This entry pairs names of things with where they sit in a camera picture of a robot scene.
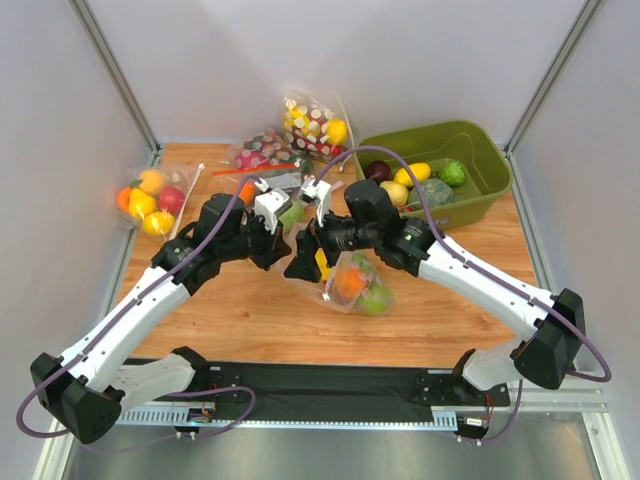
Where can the green fake cabbage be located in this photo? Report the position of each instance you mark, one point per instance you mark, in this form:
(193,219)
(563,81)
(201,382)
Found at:
(291,216)

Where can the yellow fake lemon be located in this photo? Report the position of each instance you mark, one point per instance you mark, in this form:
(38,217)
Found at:
(322,263)

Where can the pale yellow fake pear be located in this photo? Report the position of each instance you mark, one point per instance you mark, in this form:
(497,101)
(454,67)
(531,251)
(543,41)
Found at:
(397,193)

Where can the clear pink zip top bag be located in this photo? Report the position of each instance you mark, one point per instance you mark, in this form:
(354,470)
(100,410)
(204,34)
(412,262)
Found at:
(325,294)

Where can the orange fake persimmon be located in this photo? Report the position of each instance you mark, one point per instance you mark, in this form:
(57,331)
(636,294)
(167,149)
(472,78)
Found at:
(248,193)

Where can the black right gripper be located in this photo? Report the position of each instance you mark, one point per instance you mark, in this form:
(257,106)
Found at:
(318,239)

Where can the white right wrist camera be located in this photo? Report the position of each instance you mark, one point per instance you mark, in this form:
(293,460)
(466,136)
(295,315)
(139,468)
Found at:
(317,193)

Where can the clear fruit bag left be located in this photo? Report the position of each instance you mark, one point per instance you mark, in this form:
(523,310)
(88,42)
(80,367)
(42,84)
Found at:
(154,200)

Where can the green plastic tub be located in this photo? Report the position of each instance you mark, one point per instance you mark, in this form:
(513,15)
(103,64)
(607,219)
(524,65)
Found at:
(487,174)

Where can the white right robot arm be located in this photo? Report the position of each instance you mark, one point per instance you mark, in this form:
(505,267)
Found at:
(549,328)

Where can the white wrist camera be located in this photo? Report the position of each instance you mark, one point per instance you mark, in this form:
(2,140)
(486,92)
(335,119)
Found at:
(270,206)
(317,193)

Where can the dark red fake apple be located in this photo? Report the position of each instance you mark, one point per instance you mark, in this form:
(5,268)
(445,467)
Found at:
(378,171)

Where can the fake orange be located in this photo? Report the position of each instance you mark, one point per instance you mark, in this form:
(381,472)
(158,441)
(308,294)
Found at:
(349,283)

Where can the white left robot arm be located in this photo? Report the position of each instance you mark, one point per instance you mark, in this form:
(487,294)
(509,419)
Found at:
(88,387)

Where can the yellow fake mango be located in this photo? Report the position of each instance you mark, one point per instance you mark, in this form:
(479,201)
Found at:
(415,172)

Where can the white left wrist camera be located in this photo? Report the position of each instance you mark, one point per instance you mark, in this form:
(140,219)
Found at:
(270,206)

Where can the fake netted melon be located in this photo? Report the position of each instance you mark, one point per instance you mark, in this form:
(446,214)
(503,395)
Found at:
(436,192)

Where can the aluminium cable rail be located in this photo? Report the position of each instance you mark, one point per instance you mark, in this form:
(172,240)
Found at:
(187,417)

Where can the green fake custard apple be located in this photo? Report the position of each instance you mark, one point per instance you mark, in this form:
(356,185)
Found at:
(453,174)

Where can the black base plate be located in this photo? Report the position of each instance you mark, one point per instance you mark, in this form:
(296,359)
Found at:
(363,390)

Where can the polka dot drawstring bag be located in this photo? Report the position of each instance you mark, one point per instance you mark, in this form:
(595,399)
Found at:
(319,128)

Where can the clear vegetable zip bag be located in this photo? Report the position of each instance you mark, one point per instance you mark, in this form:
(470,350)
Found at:
(285,177)

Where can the polka dot zip bag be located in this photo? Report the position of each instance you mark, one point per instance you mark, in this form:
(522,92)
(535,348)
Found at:
(268,147)

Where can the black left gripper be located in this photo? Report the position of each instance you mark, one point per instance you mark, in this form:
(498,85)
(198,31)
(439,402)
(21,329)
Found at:
(267,245)

